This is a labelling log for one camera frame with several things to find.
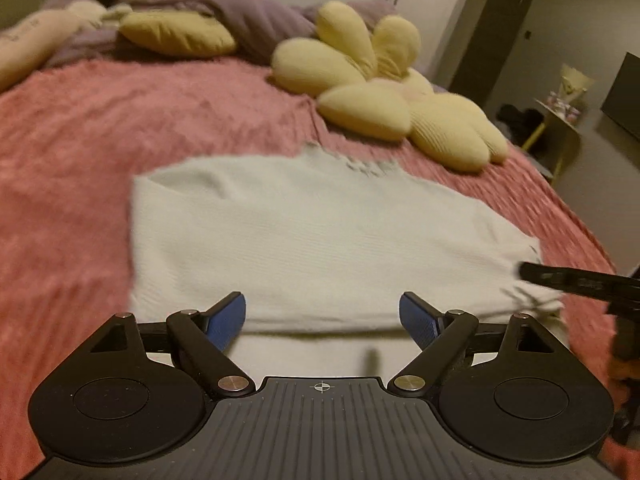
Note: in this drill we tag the yellow flower-shaped pillow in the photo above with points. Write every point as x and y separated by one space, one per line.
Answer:
380 100

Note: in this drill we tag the purple duvet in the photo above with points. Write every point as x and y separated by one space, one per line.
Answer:
250 15

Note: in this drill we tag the dark clothes pile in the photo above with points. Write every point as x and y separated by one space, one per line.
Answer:
517 120

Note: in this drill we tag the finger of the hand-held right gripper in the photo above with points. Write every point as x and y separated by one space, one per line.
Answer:
570 280

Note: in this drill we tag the dark door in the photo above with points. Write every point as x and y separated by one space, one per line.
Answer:
495 35

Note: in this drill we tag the white side table yellow legs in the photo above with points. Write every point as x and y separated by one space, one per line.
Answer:
562 130

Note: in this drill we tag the black television screen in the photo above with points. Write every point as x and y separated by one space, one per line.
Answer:
625 95

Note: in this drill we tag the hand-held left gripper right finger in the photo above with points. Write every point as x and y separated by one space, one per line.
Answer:
417 320

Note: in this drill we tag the white knitted top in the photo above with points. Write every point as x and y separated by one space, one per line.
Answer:
325 240

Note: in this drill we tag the pink ribbed blanket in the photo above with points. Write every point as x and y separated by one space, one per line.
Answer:
65 160

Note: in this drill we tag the long cream plush toy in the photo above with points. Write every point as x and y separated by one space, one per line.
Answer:
30 40

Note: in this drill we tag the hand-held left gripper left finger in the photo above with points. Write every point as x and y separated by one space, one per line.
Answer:
231 317

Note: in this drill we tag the wrapped flower bouquet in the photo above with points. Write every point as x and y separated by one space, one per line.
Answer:
574 82

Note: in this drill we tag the yellow plush cushion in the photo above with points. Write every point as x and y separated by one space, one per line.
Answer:
175 32

